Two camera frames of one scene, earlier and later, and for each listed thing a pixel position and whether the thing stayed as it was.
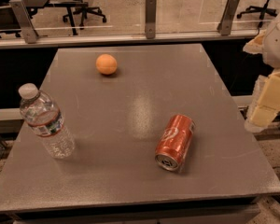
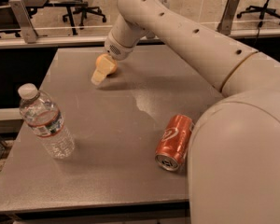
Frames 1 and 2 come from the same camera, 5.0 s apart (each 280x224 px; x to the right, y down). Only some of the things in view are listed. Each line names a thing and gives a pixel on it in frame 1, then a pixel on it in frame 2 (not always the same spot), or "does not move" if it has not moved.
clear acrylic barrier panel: x=94 y=11 does not move
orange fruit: x=106 y=63 does not move
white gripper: x=279 y=47 to x=118 y=50
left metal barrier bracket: x=24 y=20 does not move
